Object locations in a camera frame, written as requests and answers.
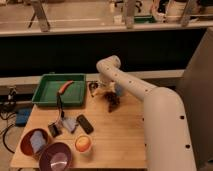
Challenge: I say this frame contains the blue cup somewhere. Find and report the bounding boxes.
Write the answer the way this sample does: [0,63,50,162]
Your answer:
[115,84,124,97]

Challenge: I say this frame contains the purple bowl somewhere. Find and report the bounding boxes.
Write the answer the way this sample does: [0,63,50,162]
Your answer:
[39,142,72,171]

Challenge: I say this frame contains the small black block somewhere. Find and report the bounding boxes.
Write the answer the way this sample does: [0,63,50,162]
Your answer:
[48,123,61,137]

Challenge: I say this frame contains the black cable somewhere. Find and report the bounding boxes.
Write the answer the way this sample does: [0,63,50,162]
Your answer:
[1,123,17,154]

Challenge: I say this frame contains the black handled brush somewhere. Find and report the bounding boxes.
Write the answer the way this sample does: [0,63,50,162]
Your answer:
[57,93,64,121]

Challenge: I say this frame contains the orange fruit in cup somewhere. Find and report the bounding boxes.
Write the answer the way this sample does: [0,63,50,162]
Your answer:
[75,135,92,153]

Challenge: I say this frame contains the grey folded cloth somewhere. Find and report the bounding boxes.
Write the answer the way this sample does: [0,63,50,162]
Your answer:
[62,118,78,133]

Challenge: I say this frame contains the orange carrot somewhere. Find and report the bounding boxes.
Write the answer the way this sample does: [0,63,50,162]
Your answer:
[58,80,73,94]

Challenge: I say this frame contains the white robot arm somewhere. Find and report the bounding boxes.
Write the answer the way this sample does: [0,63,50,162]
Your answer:
[96,55,197,171]

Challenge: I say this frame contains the blue box beside table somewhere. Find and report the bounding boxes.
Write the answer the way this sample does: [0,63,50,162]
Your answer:
[15,108,32,127]

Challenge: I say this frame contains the green plastic tray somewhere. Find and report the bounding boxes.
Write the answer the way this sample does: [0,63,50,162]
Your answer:
[32,73,86,107]

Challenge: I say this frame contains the blue sponge in bowl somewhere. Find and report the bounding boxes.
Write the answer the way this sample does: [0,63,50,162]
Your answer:
[30,131,46,153]

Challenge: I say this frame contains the brown bowl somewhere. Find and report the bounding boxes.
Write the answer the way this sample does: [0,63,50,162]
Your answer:
[20,128,50,158]

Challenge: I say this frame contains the black remote control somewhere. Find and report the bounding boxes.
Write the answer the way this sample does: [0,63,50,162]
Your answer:
[77,114,94,134]

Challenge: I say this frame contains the dark grape bunch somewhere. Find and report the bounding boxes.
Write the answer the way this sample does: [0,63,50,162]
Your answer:
[104,92,120,112]

